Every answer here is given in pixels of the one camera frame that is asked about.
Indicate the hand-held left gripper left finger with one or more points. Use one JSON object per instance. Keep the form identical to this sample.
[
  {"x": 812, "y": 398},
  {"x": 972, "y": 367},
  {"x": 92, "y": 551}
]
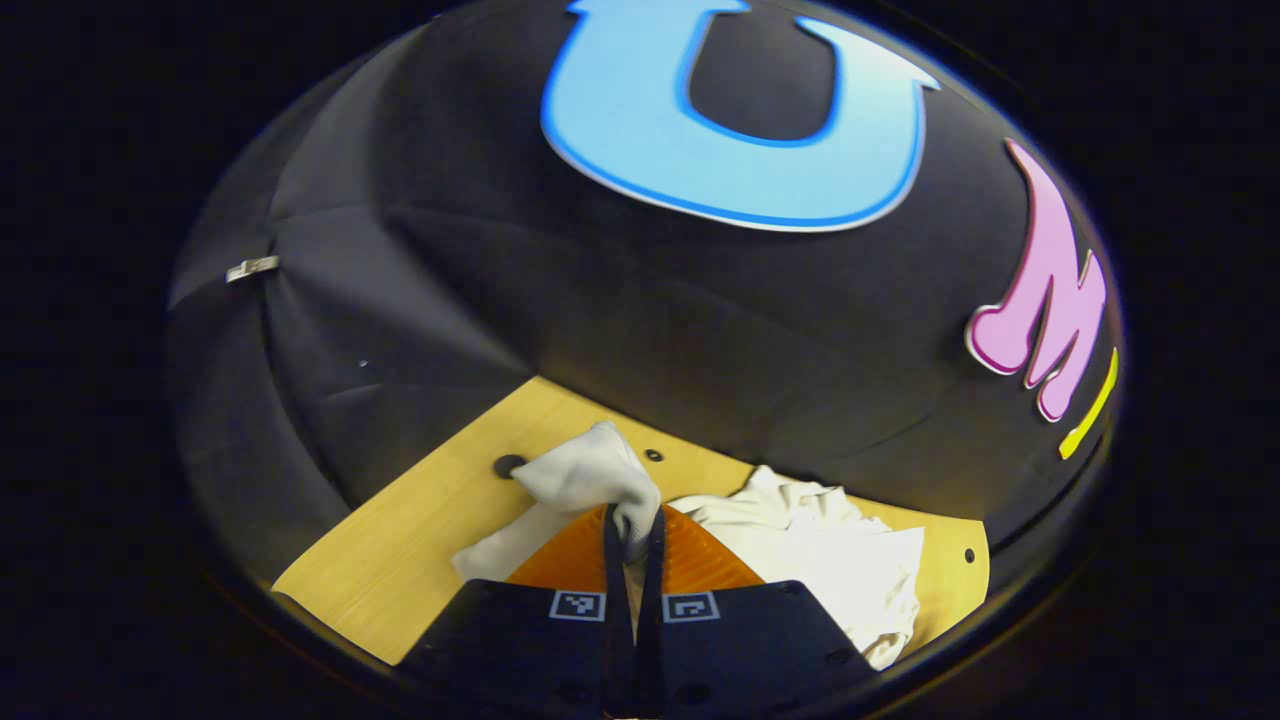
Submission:
[{"x": 612, "y": 570}]

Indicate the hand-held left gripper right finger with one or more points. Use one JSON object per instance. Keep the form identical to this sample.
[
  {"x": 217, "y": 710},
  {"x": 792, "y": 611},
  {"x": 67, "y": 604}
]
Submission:
[{"x": 655, "y": 570}]

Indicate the small silver clip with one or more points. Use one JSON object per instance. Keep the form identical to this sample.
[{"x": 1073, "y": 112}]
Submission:
[{"x": 252, "y": 268}]

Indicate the white long-sleeved garment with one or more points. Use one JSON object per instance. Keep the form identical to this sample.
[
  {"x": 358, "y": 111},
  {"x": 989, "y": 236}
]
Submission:
[{"x": 820, "y": 570}]

